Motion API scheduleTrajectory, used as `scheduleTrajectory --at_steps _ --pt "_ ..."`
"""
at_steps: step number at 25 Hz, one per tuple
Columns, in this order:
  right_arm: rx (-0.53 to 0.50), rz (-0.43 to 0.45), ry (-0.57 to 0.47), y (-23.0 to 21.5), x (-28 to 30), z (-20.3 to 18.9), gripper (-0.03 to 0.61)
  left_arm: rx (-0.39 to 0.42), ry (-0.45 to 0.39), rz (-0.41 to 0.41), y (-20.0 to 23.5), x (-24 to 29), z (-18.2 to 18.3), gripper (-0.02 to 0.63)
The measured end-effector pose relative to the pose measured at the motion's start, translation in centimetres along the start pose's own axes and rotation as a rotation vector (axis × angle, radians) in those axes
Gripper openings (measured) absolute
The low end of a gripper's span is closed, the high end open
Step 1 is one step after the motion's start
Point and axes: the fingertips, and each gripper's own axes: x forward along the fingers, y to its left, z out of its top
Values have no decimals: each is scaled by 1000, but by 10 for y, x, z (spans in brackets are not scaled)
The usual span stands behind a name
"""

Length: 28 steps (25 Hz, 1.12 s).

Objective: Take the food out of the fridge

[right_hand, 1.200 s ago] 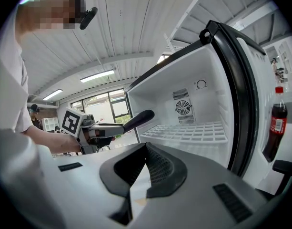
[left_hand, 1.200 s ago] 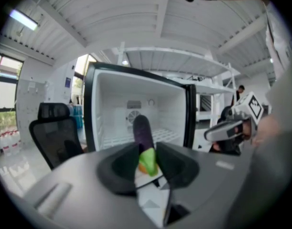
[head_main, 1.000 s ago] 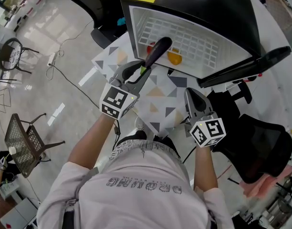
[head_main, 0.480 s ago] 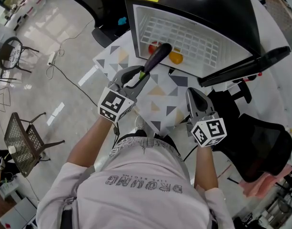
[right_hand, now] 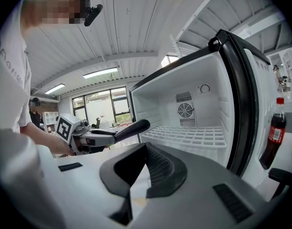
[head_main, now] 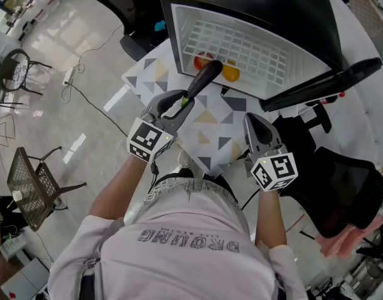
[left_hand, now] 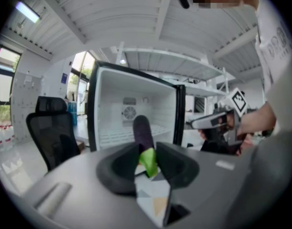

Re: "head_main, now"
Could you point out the white power strip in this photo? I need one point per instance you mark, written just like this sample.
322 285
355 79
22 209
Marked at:
68 76

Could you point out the person's left forearm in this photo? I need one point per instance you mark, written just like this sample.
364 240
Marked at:
119 189

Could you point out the pink cloth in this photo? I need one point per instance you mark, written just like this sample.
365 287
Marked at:
344 242

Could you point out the person's white shoe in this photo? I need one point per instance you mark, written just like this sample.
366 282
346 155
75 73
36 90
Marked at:
184 159

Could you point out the person's right forearm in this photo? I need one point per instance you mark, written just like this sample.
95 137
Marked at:
270 220

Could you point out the dark purple eggplant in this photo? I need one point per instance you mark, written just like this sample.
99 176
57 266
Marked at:
205 80

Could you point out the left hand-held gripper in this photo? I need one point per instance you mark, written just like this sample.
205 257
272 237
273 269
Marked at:
146 139

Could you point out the white low cabinet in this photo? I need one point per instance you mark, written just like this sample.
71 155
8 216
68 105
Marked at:
25 280

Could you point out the black mini fridge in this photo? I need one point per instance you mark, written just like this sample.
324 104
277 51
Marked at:
288 11

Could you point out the cola bottle with red cap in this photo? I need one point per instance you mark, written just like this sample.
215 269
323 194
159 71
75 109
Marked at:
330 98

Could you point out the red apple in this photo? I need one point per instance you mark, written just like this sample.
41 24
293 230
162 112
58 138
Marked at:
200 62

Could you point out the teal cloth item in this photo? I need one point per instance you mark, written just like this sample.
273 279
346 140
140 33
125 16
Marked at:
160 26

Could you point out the black padded office chair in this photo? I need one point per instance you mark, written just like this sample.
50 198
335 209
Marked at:
128 8

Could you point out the person's black trousers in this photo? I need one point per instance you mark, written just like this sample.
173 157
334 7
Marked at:
222 184

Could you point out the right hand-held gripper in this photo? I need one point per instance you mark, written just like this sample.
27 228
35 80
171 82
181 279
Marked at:
274 170

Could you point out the orange fruit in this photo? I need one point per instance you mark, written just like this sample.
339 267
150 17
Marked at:
231 73

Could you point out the brown perforated metal chair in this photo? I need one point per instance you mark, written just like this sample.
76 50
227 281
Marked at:
32 189

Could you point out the round back metal chair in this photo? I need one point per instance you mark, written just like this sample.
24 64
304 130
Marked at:
14 70

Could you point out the white paper cup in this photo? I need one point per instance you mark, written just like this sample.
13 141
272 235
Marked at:
17 195

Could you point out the white printed T-shirt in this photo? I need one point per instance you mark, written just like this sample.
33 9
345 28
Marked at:
178 261

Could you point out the triangle patterned white table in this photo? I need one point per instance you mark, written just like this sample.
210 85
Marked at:
210 130

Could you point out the black mesh office chair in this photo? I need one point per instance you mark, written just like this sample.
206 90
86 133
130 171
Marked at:
335 192

